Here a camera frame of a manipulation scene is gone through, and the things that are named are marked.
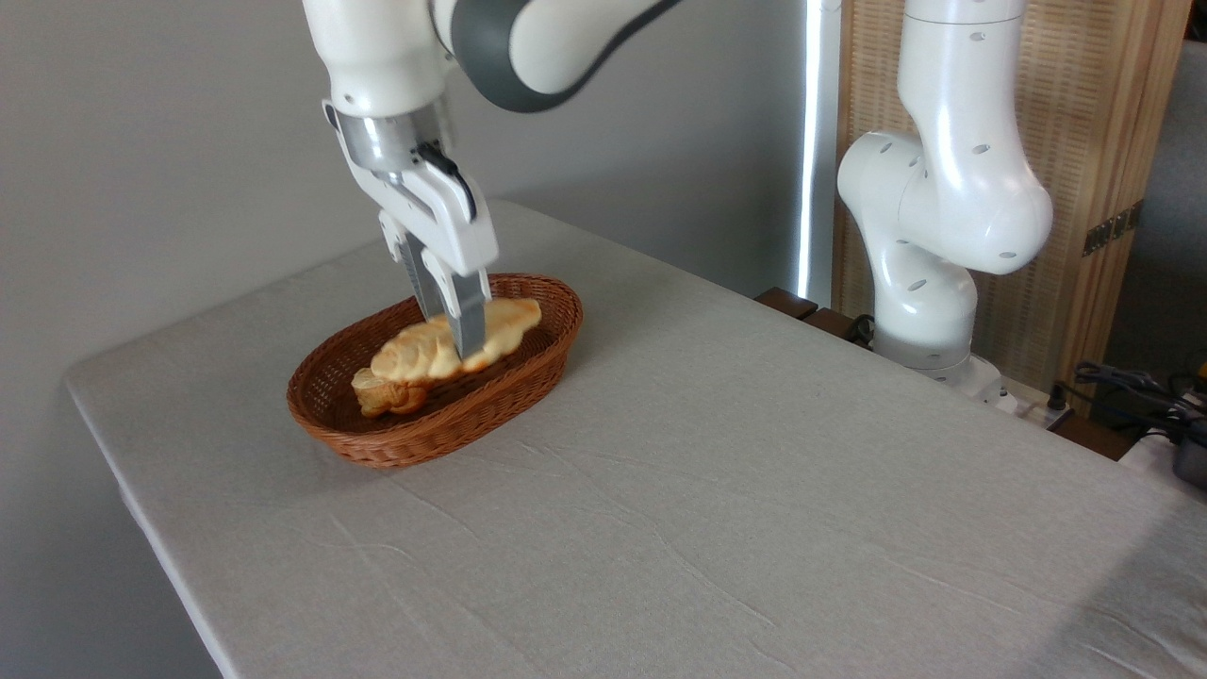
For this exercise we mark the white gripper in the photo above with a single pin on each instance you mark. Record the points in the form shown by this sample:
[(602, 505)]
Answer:
[(448, 226)]

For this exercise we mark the long braided bread loaf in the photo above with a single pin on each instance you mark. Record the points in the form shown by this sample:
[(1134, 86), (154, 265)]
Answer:
[(415, 358)]

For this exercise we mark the brown wicker basket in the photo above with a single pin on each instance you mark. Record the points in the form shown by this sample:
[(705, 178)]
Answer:
[(377, 443)]

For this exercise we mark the white power strip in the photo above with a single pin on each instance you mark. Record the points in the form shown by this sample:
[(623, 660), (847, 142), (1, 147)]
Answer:
[(1033, 404)]

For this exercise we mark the grey tablecloth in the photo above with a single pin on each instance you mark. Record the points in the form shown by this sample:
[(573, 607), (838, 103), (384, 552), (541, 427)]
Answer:
[(801, 519)]

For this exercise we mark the metal screen hinge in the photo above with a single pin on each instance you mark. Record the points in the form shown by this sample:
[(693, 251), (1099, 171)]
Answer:
[(1113, 227)]

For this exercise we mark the small golden bread roll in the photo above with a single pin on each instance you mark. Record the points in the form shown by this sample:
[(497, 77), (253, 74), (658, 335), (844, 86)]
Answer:
[(387, 398)]

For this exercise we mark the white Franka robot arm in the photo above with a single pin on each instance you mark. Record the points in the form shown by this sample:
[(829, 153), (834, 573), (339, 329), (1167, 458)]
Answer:
[(952, 189)]

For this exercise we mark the dark brown wooden block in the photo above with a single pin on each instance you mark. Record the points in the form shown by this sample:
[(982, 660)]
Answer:
[(785, 302), (834, 323)]

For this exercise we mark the wooden bamboo folding screen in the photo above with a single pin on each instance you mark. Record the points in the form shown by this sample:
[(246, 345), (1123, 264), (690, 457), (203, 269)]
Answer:
[(1084, 94)]

